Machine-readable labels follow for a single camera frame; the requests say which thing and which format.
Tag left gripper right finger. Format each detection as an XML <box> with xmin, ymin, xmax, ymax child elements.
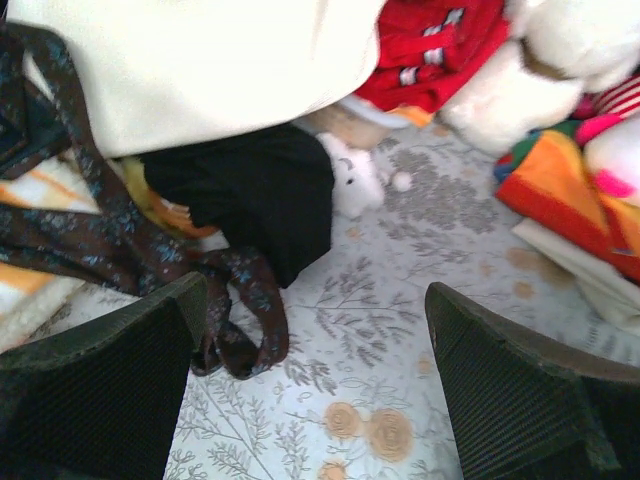
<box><xmin>425</xmin><ymin>282</ymin><xmax>639</xmax><ymax>479</ymax></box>

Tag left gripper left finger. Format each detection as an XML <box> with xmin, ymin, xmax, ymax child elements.
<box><xmin>1</xmin><ymin>273</ymin><xmax>206</xmax><ymax>479</ymax></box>

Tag rainbow striped bag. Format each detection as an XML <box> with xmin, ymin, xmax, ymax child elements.
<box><xmin>493</xmin><ymin>120</ymin><xmax>639</xmax><ymax>284</ymax></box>

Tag cream canvas tote bag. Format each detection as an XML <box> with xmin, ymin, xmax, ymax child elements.
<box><xmin>7</xmin><ymin>0</ymin><xmax>382</xmax><ymax>157</ymax></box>

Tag black folded cloth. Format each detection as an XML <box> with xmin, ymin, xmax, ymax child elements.
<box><xmin>141</xmin><ymin>123</ymin><xmax>334</xmax><ymax>288</ymax></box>

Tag small white rabbit plush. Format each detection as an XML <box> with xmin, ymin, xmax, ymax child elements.
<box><xmin>316</xmin><ymin>132</ymin><xmax>412</xmax><ymax>219</ymax></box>

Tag white pink snowman plush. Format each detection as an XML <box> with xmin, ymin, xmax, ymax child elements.
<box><xmin>574</xmin><ymin>73</ymin><xmax>639</xmax><ymax>207</ymax></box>

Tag brown patterned shoe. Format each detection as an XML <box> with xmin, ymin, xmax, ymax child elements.
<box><xmin>1</xmin><ymin>23</ymin><xmax>289</xmax><ymax>380</ymax></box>

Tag white sheep plush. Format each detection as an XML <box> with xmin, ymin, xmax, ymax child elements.
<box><xmin>438</xmin><ymin>0</ymin><xmax>639</xmax><ymax>156</ymax></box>

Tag red cloth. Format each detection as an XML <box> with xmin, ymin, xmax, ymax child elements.
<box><xmin>356</xmin><ymin>0</ymin><xmax>509</xmax><ymax>114</ymax></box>

